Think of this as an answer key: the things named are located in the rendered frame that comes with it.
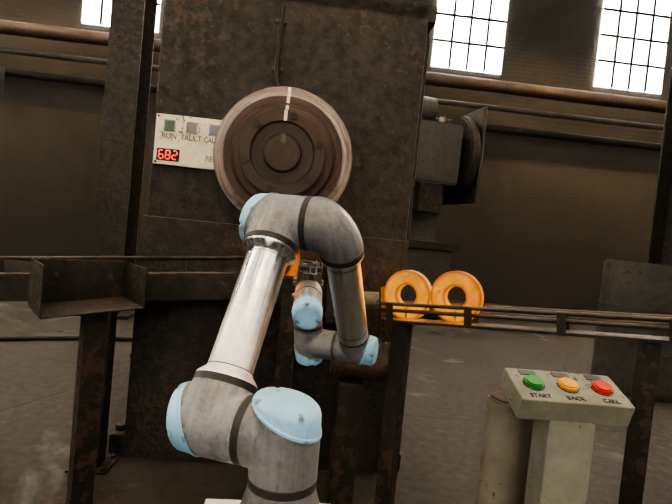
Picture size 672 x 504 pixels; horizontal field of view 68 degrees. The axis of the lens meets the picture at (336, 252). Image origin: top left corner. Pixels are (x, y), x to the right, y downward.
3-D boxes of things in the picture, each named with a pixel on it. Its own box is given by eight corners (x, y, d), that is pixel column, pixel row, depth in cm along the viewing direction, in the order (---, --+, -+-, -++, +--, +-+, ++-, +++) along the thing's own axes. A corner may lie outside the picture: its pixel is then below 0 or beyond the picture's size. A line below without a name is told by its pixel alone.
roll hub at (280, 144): (236, 192, 166) (244, 107, 165) (320, 201, 168) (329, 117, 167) (234, 191, 160) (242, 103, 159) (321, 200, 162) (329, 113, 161)
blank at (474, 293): (433, 270, 155) (429, 270, 152) (484, 271, 147) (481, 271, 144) (433, 320, 155) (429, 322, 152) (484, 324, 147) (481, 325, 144)
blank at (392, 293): (388, 269, 163) (383, 269, 160) (433, 270, 155) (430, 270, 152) (387, 317, 163) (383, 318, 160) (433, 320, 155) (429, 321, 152)
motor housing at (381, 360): (316, 488, 172) (331, 333, 170) (379, 492, 173) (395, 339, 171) (317, 509, 159) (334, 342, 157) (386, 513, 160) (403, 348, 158)
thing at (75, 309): (12, 504, 146) (31, 257, 143) (108, 482, 162) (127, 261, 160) (22, 542, 130) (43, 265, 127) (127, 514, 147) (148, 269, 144)
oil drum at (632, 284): (572, 373, 378) (586, 255, 375) (647, 379, 382) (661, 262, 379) (622, 399, 319) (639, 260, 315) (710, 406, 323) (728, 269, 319)
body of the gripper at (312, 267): (323, 261, 148) (324, 276, 137) (320, 287, 151) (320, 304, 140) (298, 258, 148) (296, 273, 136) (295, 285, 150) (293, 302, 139)
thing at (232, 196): (210, 219, 176) (222, 84, 174) (343, 232, 179) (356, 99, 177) (207, 219, 169) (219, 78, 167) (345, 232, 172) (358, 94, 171)
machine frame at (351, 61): (162, 390, 253) (192, 38, 246) (373, 406, 260) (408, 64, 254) (104, 455, 180) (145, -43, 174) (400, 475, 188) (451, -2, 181)
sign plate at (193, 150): (154, 164, 182) (158, 114, 182) (226, 171, 184) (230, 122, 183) (152, 163, 180) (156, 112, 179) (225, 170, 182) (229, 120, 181)
